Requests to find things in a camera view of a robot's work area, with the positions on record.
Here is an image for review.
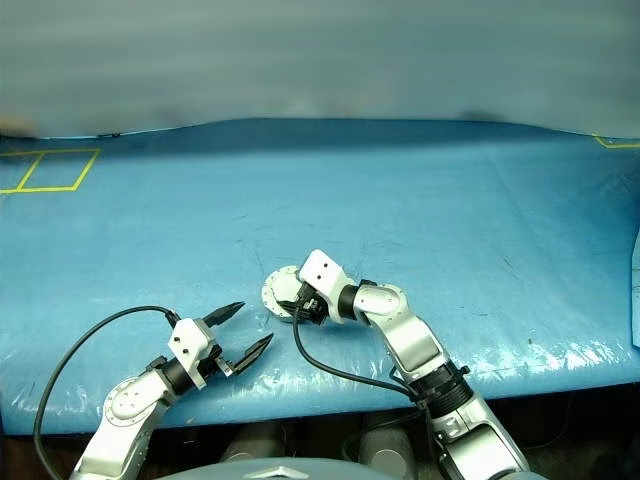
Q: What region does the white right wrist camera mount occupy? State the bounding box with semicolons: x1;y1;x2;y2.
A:
298;249;351;326

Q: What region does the blue plastic table cover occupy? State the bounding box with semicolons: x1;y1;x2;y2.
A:
0;118;640;436

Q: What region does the grey rounded cylinder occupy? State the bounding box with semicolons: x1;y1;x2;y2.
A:
222;422;286;464
357;412;419;480

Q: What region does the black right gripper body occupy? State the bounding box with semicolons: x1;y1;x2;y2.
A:
293;283;329;327

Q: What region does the yellow tape double square outline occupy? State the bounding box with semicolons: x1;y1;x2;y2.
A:
0;147;101;194

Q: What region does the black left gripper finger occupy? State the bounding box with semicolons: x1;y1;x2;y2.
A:
232;333;275;376
202;301;246;329

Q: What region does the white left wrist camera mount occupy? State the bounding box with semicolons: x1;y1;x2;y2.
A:
167;318;221;391

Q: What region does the grey rounded robot torso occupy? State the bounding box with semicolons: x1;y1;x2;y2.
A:
154;455;426;480

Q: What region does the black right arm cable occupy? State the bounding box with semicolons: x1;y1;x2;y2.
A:
292;304;426;401

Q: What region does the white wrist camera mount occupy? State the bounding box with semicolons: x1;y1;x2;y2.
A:
167;318;221;391
298;249;351;326

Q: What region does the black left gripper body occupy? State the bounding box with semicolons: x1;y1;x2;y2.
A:
202;341;237;379

